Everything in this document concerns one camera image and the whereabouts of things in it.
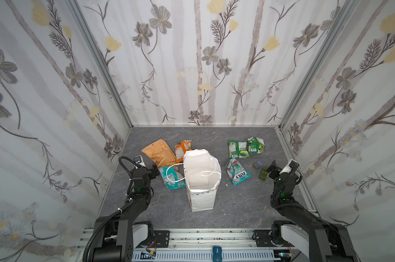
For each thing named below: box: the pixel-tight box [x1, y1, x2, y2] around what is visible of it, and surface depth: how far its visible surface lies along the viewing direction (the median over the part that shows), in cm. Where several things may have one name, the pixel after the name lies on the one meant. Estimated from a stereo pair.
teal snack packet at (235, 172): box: [225, 157, 252, 186], surface depth 95 cm
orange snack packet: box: [174, 139, 193, 163], surface depth 106 cm
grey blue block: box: [252, 160, 265, 170], surface depth 100 cm
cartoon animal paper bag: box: [183, 149, 223, 212], surface depth 73 cm
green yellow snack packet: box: [246, 136, 266, 154], surface depth 106 cm
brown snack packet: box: [141, 139, 179, 168], surface depth 101 cm
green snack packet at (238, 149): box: [227, 139, 251, 159], surface depth 106 cm
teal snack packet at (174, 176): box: [157, 163, 187, 190], surface depth 90 cm
